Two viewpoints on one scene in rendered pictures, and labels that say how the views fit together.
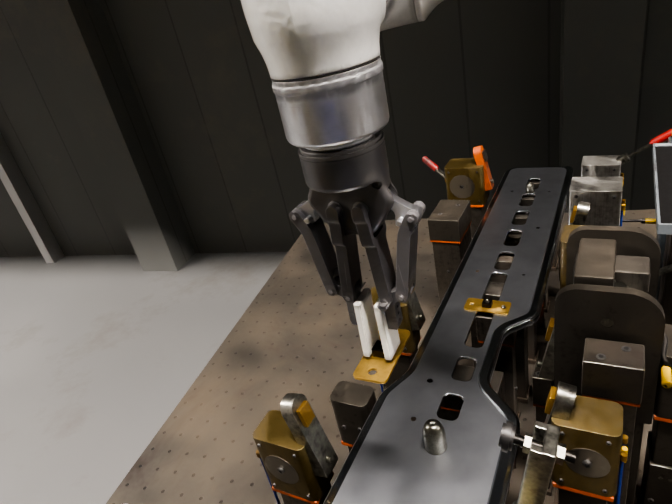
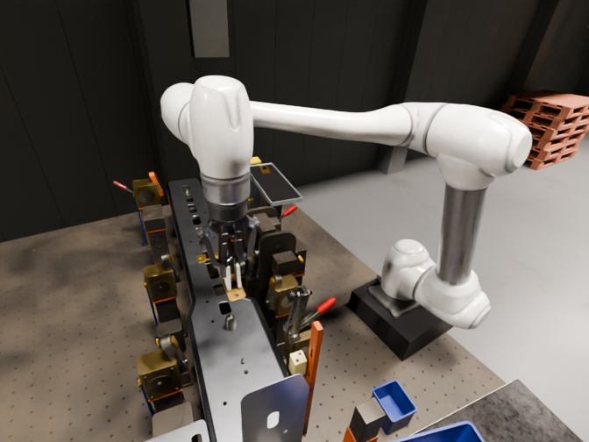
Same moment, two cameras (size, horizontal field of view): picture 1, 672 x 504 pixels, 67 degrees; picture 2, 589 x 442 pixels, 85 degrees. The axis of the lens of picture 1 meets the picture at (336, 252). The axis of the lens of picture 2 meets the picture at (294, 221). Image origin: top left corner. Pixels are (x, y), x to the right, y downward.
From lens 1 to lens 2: 0.42 m
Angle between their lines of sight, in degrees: 50
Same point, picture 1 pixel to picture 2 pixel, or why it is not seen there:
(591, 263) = (264, 224)
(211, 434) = (24, 426)
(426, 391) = (209, 307)
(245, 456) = (70, 419)
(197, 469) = not seen: outside the picture
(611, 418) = (292, 281)
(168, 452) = not seen: outside the picture
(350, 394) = (168, 328)
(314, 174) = (227, 215)
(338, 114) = (244, 189)
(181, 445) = not seen: outside the picture
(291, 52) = (231, 168)
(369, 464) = (208, 351)
